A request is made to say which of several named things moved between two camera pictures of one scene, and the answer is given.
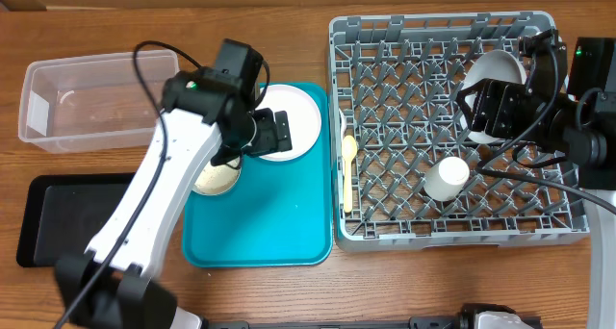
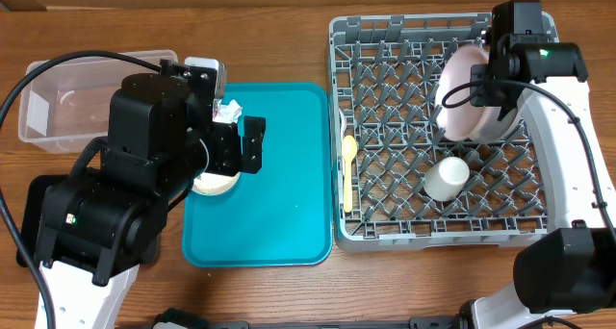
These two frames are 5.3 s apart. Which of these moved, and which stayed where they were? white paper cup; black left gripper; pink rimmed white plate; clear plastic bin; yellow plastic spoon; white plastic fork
Moved: pink rimmed white plate; black left gripper
Stayed: white paper cup; white plastic fork; yellow plastic spoon; clear plastic bin
